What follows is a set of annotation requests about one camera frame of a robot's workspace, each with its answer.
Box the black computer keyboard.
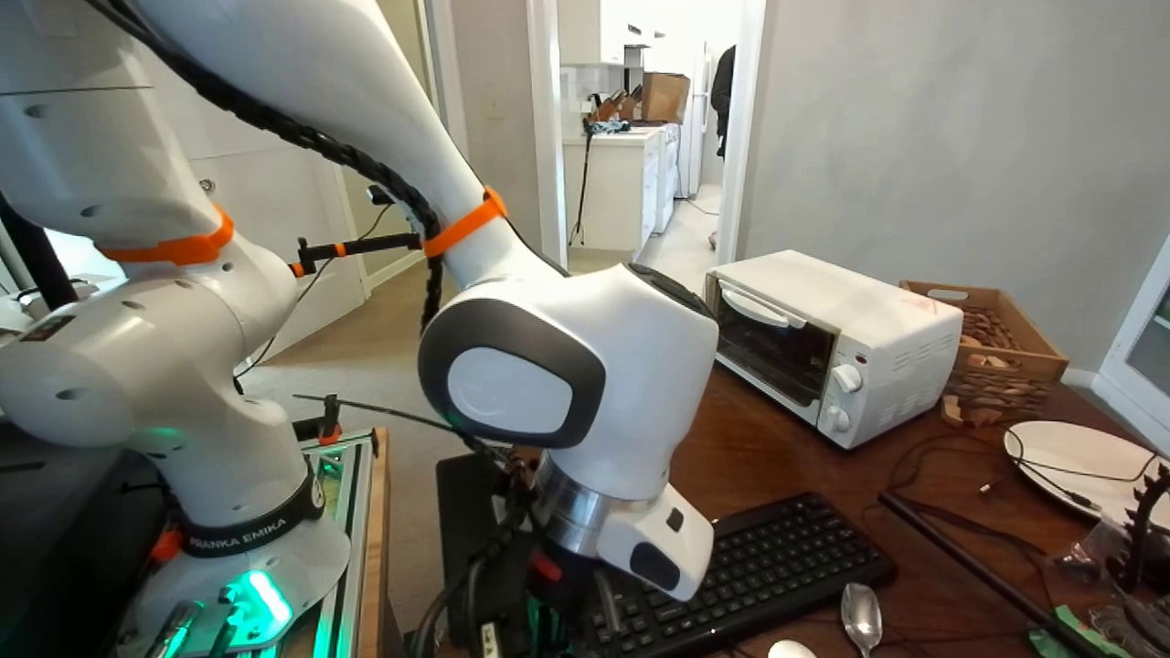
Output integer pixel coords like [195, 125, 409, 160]
[578, 495, 896, 658]

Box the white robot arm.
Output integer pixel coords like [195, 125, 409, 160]
[0, 0, 716, 658]

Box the black thin rod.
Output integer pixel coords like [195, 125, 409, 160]
[879, 495, 1048, 622]

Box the silver metal spoon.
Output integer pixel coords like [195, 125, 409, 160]
[839, 583, 885, 658]

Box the white kitchen cabinet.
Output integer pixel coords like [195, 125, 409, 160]
[583, 125, 675, 256]

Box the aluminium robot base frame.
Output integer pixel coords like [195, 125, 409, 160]
[112, 427, 379, 658]

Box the wicker basket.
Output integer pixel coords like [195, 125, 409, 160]
[911, 282, 1067, 389]

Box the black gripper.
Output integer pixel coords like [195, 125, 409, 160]
[471, 537, 601, 658]

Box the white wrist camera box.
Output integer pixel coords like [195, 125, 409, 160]
[595, 488, 714, 604]

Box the green plastic wrapper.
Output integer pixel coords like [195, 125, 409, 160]
[1026, 604, 1130, 658]

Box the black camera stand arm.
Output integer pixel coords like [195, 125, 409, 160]
[289, 233, 420, 277]

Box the large round ceramic plate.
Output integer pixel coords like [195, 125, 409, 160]
[1002, 421, 1164, 531]

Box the white toaster oven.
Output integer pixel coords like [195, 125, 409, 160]
[705, 249, 961, 450]

